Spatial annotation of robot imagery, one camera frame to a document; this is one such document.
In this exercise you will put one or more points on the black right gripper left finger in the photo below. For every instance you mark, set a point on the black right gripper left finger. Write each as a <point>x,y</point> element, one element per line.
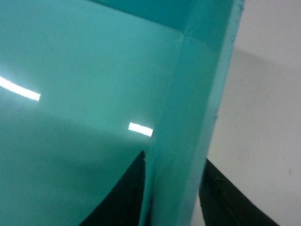
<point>122,206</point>

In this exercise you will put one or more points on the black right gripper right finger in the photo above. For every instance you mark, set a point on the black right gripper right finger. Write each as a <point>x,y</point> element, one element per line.
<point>223,204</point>

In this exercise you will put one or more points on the turquoise plastic tray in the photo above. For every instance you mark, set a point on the turquoise plastic tray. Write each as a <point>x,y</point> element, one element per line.
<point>97,82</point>

